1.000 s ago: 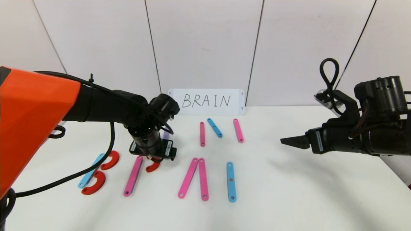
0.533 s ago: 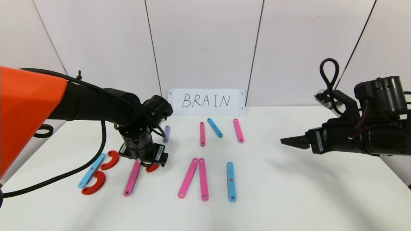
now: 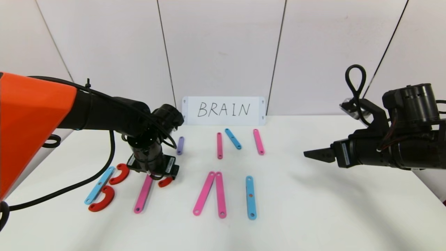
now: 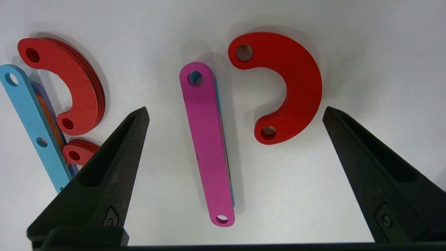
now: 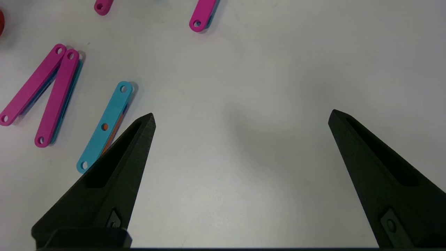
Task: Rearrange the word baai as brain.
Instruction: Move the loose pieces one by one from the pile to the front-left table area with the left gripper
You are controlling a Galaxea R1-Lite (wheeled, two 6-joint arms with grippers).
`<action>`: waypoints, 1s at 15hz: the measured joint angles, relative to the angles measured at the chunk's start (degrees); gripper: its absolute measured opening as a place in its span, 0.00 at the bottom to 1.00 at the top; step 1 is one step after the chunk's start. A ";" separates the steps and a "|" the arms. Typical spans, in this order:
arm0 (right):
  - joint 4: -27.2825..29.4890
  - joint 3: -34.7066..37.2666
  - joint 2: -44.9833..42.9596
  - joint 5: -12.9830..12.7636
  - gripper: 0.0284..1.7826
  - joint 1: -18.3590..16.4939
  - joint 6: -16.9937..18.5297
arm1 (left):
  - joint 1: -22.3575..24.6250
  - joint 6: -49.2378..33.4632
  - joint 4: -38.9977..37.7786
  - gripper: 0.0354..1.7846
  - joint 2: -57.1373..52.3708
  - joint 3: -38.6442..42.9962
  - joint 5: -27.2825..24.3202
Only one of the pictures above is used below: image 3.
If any thick black hanging cable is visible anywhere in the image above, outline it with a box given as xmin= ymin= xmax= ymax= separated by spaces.
xmin=0 ymin=131 xmax=116 ymax=231

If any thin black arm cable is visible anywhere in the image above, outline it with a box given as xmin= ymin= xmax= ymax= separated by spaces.
xmin=30 ymin=76 xmax=176 ymax=149

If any white BRAIN sign board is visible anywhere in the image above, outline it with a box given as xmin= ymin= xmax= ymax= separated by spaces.
xmin=182 ymin=97 xmax=266 ymax=126

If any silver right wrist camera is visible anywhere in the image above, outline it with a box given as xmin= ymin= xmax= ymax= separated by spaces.
xmin=341 ymin=99 xmax=371 ymax=121

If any large red C piece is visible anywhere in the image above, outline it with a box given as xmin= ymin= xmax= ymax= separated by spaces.
xmin=88 ymin=185 xmax=115 ymax=212
xmin=109 ymin=163 xmax=130 ymax=185

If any long blue bar orange underside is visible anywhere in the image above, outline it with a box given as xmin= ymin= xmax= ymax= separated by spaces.
xmin=246 ymin=176 xmax=257 ymax=220

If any black looped camera cable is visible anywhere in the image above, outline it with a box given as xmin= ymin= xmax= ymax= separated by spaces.
xmin=345 ymin=64 xmax=372 ymax=126

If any long pink bar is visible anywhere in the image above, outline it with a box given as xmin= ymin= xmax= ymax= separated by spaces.
xmin=193 ymin=171 xmax=216 ymax=216
xmin=215 ymin=172 xmax=227 ymax=219
xmin=134 ymin=174 xmax=154 ymax=214

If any short blue bar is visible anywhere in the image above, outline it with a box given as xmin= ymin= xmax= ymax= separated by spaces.
xmin=224 ymin=128 xmax=242 ymax=150

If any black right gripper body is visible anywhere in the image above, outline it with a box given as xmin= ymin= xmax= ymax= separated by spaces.
xmin=330 ymin=136 xmax=392 ymax=168

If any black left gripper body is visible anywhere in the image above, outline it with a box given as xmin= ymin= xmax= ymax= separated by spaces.
xmin=126 ymin=136 xmax=176 ymax=177

